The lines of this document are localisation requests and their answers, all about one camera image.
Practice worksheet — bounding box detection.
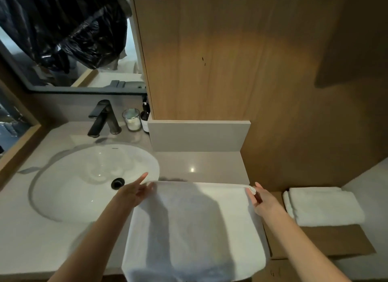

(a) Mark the person's right hand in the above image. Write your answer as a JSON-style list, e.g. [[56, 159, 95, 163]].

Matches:
[[246, 181, 288, 219]]

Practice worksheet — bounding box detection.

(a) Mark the person's left hand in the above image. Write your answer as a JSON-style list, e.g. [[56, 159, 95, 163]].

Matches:
[[116, 172, 156, 210]]

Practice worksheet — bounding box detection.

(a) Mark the white towel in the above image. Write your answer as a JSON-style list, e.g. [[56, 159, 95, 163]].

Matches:
[[121, 180, 271, 282], [282, 186, 366, 228]]

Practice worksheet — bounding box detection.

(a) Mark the person's left forearm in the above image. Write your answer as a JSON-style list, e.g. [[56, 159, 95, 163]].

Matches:
[[46, 200, 136, 282]]

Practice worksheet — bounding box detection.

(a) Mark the white oval sink basin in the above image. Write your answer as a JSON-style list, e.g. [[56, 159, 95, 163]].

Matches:
[[30, 143, 160, 224]]

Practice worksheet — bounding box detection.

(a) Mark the glass jar with cotton pads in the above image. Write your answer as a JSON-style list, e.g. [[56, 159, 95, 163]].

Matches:
[[122, 108, 142, 133]]

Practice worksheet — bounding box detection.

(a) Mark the dark pump bottle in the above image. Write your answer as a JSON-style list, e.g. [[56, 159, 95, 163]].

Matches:
[[139, 96, 152, 135]]

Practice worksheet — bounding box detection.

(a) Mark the black faucet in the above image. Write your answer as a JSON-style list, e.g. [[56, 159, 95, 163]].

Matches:
[[87, 99, 123, 139]]

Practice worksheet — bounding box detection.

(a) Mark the grey stone backsplash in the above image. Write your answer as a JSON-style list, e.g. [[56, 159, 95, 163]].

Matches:
[[147, 120, 252, 153]]

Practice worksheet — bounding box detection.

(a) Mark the wooden back panel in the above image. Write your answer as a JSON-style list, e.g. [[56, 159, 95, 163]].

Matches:
[[129, 0, 388, 192]]

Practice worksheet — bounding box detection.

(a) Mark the wall mirror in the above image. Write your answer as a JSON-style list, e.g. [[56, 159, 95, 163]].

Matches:
[[0, 0, 149, 95]]

